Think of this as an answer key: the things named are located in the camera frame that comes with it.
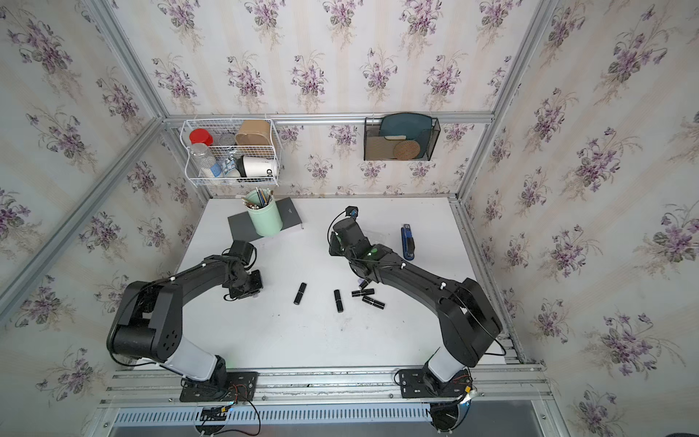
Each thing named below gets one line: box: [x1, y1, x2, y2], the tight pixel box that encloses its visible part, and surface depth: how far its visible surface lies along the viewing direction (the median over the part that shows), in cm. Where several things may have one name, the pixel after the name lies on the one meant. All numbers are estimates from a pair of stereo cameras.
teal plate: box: [378, 111, 433, 159], surface depth 94 cm
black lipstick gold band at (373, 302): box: [361, 294, 386, 310], surface depth 90 cm
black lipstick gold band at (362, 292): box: [351, 288, 375, 297], surface depth 92 cm
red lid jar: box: [189, 128, 213, 147], surface depth 94 cm
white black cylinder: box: [235, 154, 279, 178], surface depth 95 cm
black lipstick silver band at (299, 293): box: [293, 282, 308, 305], surface depth 92 cm
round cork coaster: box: [393, 140, 421, 161], surface depth 99 cm
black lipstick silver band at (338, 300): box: [334, 289, 345, 314], surface depth 90 cm
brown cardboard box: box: [234, 119, 273, 146], surface depth 92 cm
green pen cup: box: [245, 188, 284, 237], surface depth 98 cm
